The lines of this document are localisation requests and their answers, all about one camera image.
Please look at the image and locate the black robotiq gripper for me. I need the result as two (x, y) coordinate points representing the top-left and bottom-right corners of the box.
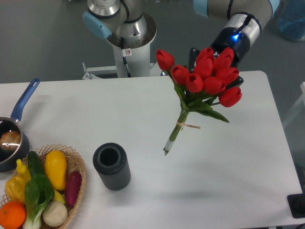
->
(188, 27), (244, 90)

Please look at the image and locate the red tulip bouquet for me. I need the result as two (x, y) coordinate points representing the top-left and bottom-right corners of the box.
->
(156, 48), (242, 155)

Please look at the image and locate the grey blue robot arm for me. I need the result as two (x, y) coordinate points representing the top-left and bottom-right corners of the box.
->
(82, 0), (279, 78)

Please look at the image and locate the blue transparent container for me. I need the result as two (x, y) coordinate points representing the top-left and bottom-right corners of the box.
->
(276, 0), (305, 42)

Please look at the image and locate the dark grey ribbed vase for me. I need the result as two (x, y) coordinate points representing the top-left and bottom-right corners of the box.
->
(92, 143), (131, 191)

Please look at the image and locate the black device at edge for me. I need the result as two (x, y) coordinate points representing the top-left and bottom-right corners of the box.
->
(287, 193), (305, 219)

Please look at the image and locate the woven wicker basket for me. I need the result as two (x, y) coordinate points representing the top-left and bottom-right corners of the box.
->
(0, 145), (86, 229)

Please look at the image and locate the purple eggplant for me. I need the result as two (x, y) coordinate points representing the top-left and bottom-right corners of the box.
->
(64, 170), (82, 208)

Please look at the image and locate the yellow squash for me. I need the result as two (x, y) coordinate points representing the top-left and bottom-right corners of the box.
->
(44, 150), (67, 191)

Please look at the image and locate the yellow banana tip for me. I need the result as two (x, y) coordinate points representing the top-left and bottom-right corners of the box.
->
(53, 190), (65, 204)

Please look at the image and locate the dark green cucumber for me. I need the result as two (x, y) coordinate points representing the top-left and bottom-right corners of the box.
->
(27, 151), (46, 176)

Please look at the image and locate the green bok choy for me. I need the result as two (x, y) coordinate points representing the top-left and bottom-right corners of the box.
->
(22, 173), (54, 229)

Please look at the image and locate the beige garlic bulb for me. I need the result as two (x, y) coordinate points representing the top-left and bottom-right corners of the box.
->
(42, 201), (68, 227)

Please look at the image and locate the brown bread bun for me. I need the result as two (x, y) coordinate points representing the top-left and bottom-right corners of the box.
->
(0, 131), (21, 151)

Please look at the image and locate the small yellow gourd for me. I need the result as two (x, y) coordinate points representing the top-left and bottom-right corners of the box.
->
(16, 159), (31, 183)

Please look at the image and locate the yellow bell pepper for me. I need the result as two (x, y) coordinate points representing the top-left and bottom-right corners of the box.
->
(5, 175), (26, 204)

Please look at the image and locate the orange fruit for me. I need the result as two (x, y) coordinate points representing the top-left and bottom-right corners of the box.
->
(0, 201), (26, 229)

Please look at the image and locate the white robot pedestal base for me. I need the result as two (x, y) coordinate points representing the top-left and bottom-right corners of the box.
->
(82, 44), (166, 80)

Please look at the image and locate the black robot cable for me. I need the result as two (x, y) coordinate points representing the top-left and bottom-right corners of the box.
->
(121, 37), (132, 78)

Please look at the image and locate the blue handled saucepan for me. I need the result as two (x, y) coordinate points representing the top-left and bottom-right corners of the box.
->
(0, 78), (40, 172)

